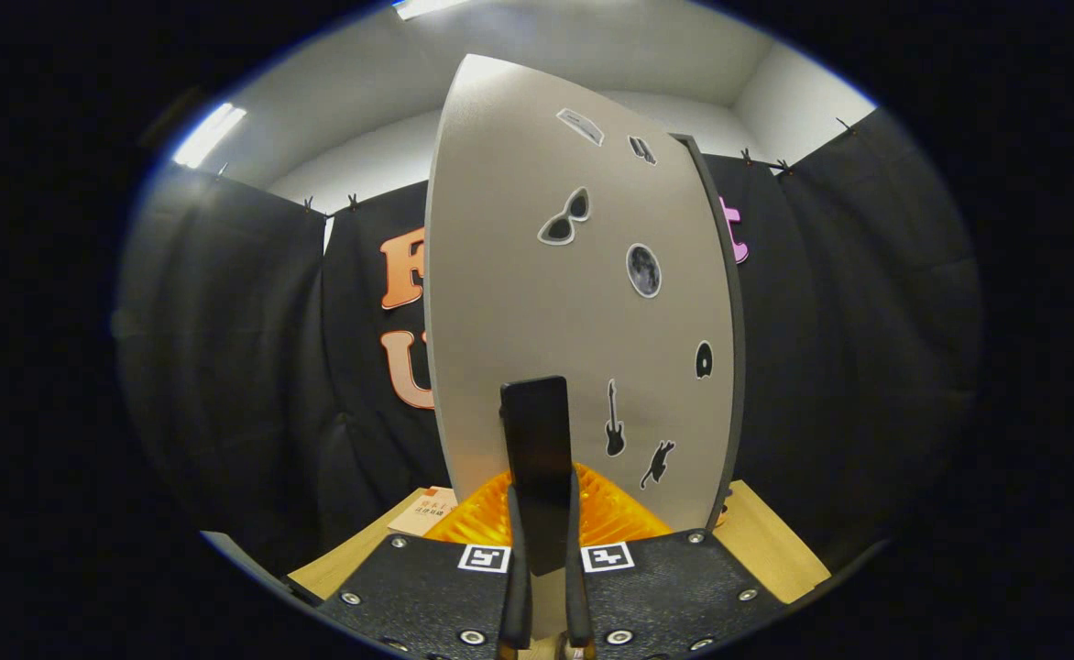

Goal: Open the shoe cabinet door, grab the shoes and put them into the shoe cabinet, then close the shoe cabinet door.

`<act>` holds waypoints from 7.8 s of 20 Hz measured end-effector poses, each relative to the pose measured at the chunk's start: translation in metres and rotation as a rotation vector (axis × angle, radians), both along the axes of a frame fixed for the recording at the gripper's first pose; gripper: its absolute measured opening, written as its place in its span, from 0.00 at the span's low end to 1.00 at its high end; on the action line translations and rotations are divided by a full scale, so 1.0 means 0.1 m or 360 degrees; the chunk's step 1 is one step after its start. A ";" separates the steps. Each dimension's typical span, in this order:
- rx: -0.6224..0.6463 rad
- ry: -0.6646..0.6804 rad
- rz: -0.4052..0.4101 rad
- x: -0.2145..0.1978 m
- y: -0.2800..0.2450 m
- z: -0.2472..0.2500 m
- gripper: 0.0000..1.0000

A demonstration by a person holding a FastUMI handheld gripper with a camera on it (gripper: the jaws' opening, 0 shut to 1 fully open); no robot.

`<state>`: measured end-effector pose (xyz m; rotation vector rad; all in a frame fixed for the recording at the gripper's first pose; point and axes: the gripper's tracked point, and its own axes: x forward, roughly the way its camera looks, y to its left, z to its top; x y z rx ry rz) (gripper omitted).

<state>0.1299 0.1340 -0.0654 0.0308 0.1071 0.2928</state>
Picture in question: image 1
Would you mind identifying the narrow ceiling light panel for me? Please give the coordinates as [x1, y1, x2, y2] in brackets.
[173, 103, 247, 169]

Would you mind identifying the beige shoe cabinet door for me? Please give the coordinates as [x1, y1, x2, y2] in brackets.
[424, 53, 738, 643]

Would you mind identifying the wide ceiling light panel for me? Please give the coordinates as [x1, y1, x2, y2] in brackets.
[393, 0, 469, 21]

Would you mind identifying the black door handle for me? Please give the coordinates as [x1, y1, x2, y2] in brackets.
[500, 376, 573, 577]

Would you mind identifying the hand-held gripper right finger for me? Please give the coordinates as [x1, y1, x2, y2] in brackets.
[564, 463, 787, 660]

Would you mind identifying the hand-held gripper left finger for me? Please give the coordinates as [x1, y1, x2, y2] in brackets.
[317, 469, 533, 660]

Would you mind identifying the black backdrop cloth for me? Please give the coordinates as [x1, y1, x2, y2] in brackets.
[115, 105, 987, 588]

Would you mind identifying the dark grey shoe cabinet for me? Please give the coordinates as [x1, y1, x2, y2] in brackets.
[673, 131, 747, 534]

